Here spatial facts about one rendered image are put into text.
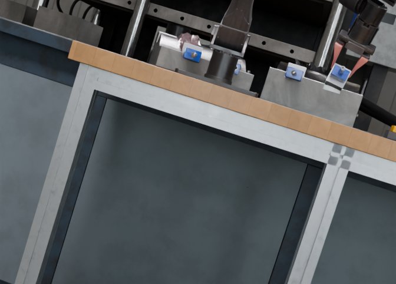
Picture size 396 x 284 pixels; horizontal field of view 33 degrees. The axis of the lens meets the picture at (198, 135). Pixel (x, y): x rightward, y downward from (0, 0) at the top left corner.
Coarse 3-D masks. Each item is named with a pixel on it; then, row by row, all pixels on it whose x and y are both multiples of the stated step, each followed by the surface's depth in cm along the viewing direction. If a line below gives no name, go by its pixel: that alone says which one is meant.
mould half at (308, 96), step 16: (272, 80) 179; (288, 80) 178; (304, 80) 177; (320, 80) 202; (272, 96) 179; (288, 96) 178; (304, 96) 177; (320, 96) 177; (336, 96) 176; (352, 96) 175; (304, 112) 178; (320, 112) 177; (336, 112) 176; (352, 112) 175
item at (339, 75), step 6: (336, 66) 173; (342, 66) 167; (330, 72) 177; (336, 72) 172; (342, 72) 170; (348, 72) 172; (330, 78) 176; (336, 78) 174; (342, 78) 172; (330, 84) 179; (336, 84) 176; (342, 84) 176
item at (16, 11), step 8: (0, 0) 210; (8, 0) 210; (0, 8) 211; (8, 8) 210; (16, 8) 210; (24, 8) 209; (32, 8) 213; (8, 16) 210; (16, 16) 210; (24, 16) 210; (32, 16) 215; (32, 24) 217
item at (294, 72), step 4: (288, 64) 179; (292, 64) 179; (288, 68) 175; (292, 68) 175; (296, 68) 178; (300, 68) 178; (304, 68) 178; (288, 72) 175; (292, 72) 169; (296, 72) 175; (300, 72) 174; (304, 72) 178; (288, 76) 175; (292, 76) 175; (296, 76) 175; (300, 76) 174; (296, 80) 178; (300, 80) 175
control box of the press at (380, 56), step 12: (384, 24) 257; (384, 36) 257; (384, 48) 257; (372, 60) 258; (384, 60) 258; (372, 72) 263; (384, 72) 263; (372, 84) 263; (372, 96) 264; (360, 120) 265
